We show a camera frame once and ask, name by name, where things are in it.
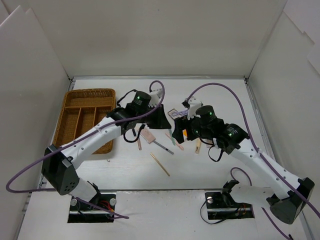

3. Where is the orange sunscreen tube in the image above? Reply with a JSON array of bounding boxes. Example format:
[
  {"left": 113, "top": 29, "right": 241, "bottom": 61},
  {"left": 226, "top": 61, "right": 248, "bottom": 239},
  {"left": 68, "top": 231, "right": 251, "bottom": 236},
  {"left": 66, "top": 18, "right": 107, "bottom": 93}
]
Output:
[{"left": 182, "top": 129, "right": 188, "bottom": 139}]

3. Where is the gold slim eyebrow pencil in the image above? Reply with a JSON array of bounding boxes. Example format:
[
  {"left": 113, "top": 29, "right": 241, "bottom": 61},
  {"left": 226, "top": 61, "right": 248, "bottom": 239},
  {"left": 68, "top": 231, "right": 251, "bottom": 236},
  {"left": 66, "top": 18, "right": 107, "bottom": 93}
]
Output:
[{"left": 150, "top": 152, "right": 171, "bottom": 177}]

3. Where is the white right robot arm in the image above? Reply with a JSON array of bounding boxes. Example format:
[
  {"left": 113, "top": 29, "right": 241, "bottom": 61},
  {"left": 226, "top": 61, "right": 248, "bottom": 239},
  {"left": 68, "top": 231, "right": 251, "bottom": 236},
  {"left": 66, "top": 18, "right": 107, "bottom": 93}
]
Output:
[{"left": 172, "top": 105, "right": 315, "bottom": 225}]

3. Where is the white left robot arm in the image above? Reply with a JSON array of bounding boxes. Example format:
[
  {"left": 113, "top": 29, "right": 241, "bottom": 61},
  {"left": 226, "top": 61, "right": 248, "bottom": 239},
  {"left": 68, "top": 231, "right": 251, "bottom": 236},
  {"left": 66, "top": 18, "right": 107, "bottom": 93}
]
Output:
[{"left": 41, "top": 102, "right": 171, "bottom": 210}]

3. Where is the beige rectangular compact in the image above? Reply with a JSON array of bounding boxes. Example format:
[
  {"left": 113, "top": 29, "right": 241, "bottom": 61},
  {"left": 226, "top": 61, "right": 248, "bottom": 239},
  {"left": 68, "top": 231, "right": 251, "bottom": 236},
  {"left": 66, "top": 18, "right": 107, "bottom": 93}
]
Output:
[{"left": 140, "top": 128, "right": 156, "bottom": 144}]

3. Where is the pink cosmetic pencil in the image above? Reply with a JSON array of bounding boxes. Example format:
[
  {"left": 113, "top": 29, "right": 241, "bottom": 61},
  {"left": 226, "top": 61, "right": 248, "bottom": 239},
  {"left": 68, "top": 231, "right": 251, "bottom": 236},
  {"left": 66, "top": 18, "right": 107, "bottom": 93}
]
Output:
[{"left": 165, "top": 133, "right": 184, "bottom": 151}]

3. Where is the wicker organizer basket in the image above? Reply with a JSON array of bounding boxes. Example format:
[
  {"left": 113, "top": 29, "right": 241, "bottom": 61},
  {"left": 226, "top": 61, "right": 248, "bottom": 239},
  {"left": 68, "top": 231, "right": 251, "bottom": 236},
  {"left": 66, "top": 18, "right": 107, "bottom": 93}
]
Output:
[{"left": 52, "top": 88, "right": 116, "bottom": 147}]

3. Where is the beige concealer tube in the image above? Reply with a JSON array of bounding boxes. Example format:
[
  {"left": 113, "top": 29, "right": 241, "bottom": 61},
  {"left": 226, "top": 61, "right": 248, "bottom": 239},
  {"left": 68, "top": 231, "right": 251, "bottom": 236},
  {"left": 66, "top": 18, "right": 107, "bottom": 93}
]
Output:
[{"left": 137, "top": 139, "right": 142, "bottom": 151}]

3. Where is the purple eyelash curler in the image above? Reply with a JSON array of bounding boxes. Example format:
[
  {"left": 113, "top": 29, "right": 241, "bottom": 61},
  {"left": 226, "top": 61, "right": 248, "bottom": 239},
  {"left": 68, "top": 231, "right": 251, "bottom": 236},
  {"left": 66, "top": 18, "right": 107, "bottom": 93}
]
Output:
[{"left": 172, "top": 110, "right": 188, "bottom": 117}]

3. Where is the mint green eyebrow razor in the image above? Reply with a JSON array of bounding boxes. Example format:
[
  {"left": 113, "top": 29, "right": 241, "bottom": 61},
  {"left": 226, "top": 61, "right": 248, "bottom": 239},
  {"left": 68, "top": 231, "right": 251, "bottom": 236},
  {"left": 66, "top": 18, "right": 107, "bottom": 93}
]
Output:
[{"left": 168, "top": 129, "right": 176, "bottom": 146}]

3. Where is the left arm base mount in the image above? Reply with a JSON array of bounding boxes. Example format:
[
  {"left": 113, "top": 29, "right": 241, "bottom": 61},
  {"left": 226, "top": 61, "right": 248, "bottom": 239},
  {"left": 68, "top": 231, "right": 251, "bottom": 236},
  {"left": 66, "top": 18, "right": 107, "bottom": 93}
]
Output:
[{"left": 67, "top": 191, "right": 118, "bottom": 223}]

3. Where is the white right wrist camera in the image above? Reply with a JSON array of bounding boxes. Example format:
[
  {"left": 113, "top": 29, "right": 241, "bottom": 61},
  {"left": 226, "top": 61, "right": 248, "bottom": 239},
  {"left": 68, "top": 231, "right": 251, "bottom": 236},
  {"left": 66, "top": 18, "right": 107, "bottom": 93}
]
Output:
[{"left": 182, "top": 96, "right": 203, "bottom": 120}]

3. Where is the beige foundation tube gold cap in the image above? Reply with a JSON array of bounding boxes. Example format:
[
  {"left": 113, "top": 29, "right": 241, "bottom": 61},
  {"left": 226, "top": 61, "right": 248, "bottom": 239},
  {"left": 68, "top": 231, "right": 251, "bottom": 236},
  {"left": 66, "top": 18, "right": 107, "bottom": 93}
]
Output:
[{"left": 195, "top": 138, "right": 202, "bottom": 154}]

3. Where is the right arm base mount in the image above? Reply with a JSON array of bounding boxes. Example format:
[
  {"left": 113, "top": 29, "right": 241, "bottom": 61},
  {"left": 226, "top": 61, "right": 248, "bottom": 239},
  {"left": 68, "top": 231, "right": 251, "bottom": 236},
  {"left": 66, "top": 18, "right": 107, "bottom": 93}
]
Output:
[{"left": 199, "top": 180, "right": 255, "bottom": 225}]

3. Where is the gold-rimmed compact palette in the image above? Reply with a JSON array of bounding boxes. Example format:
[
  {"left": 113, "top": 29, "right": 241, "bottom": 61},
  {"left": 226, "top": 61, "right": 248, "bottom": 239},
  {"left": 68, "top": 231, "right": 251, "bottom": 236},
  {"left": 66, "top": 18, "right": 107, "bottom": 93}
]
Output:
[{"left": 167, "top": 108, "right": 181, "bottom": 120}]

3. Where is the checkered eyeliner pen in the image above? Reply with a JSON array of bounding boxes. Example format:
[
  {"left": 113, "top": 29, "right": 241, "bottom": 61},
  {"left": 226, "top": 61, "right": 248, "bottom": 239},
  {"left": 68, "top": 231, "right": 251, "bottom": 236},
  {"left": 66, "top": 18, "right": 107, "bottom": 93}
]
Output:
[{"left": 153, "top": 140, "right": 174, "bottom": 155}]

